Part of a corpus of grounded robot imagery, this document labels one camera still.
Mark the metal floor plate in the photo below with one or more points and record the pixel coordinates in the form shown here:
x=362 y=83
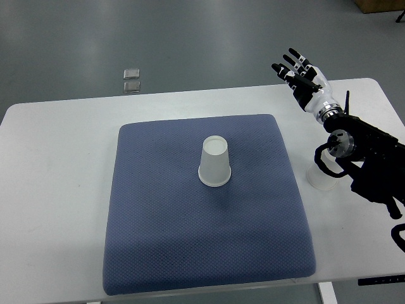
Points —
x=131 y=73
x=131 y=87

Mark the black table control panel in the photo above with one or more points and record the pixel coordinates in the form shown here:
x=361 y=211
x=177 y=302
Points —
x=381 y=280

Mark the brown cardboard box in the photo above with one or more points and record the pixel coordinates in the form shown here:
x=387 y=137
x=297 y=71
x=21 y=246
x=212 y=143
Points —
x=379 y=6

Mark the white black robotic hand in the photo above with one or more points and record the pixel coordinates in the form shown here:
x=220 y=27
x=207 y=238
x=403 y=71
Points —
x=309 y=86

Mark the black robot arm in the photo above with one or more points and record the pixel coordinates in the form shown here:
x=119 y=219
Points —
x=372 y=158

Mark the blue fabric cushion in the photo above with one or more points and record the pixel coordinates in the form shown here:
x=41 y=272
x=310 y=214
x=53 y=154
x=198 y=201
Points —
x=167 y=230

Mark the white paper cup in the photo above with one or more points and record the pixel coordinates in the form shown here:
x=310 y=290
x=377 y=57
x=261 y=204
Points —
x=320 y=180
x=214 y=169

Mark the lower metal floor plate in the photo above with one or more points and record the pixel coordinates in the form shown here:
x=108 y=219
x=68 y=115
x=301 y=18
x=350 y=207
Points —
x=131 y=87

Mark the upper metal floor plate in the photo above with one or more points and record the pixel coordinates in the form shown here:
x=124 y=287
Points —
x=131 y=73

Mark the white table leg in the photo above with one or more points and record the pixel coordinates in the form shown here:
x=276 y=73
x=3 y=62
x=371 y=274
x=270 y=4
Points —
x=327 y=293

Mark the black tripod leg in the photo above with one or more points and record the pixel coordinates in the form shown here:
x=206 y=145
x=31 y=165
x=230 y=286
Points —
x=400 y=17

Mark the white paper cup on cushion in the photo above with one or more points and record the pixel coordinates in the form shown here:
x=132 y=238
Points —
x=214 y=169

